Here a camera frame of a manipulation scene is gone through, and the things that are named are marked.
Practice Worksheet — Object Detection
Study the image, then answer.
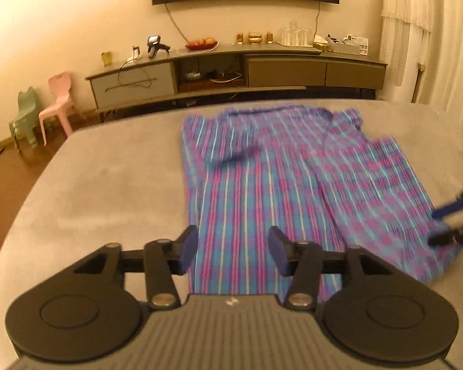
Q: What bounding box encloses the black pistol-grip device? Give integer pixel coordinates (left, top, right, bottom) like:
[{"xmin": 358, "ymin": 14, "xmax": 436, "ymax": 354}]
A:
[{"xmin": 147, "ymin": 35, "xmax": 170, "ymax": 59}]

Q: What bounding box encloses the lace-covered standing air conditioner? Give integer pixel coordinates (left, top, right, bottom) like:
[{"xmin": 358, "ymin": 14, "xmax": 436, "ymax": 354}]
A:
[{"xmin": 380, "ymin": 0, "xmax": 463, "ymax": 105}]

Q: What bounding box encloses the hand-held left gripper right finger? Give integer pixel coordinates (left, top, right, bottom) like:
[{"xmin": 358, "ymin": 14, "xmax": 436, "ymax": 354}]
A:
[{"xmin": 269, "ymin": 227, "xmax": 390, "ymax": 311}]

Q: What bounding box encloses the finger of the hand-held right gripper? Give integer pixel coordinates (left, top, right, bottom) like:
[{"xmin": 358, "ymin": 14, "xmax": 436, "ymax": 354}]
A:
[
  {"xmin": 432, "ymin": 196, "xmax": 463, "ymax": 220},
  {"xmin": 428, "ymin": 229, "xmax": 461, "ymax": 246}
]

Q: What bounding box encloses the black charger cable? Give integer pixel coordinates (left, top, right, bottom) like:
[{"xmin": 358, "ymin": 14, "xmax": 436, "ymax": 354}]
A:
[{"xmin": 105, "ymin": 60, "xmax": 155, "ymax": 93}]

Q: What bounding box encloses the blue pink plaid shirt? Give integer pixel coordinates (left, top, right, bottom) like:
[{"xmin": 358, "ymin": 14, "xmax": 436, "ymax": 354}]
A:
[{"xmin": 181, "ymin": 105, "xmax": 461, "ymax": 303}]

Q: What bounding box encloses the flat dark device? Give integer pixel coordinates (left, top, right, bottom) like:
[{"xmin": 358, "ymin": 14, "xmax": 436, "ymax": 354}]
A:
[{"xmin": 210, "ymin": 72, "xmax": 243, "ymax": 83}]

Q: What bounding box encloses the white organizer box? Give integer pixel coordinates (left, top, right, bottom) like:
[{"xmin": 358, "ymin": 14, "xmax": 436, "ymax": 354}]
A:
[{"xmin": 326, "ymin": 34, "xmax": 370, "ymax": 55}]

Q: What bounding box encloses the pink plastic child chair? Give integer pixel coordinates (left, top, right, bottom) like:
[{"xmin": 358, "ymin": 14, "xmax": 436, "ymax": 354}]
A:
[{"xmin": 38, "ymin": 71, "xmax": 86, "ymax": 146}]

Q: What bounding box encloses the green plastic child chair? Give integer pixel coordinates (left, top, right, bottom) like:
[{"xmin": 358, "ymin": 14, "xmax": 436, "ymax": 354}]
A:
[{"xmin": 8, "ymin": 87, "xmax": 43, "ymax": 149}]

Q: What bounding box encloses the long grey television cabinet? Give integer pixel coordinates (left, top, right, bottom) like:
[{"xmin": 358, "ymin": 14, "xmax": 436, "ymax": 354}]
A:
[{"xmin": 85, "ymin": 46, "xmax": 388, "ymax": 124}]

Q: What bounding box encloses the set of clear glasses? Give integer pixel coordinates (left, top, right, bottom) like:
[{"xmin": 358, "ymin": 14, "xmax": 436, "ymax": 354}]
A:
[{"xmin": 276, "ymin": 21, "xmax": 313, "ymax": 47}]

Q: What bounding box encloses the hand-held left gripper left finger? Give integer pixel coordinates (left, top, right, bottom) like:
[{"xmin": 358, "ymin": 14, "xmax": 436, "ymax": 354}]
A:
[{"xmin": 73, "ymin": 225, "xmax": 198, "ymax": 311}]

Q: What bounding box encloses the red fruit plate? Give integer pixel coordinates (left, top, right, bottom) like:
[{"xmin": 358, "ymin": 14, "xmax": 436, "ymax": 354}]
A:
[{"xmin": 185, "ymin": 39, "xmax": 219, "ymax": 51}]

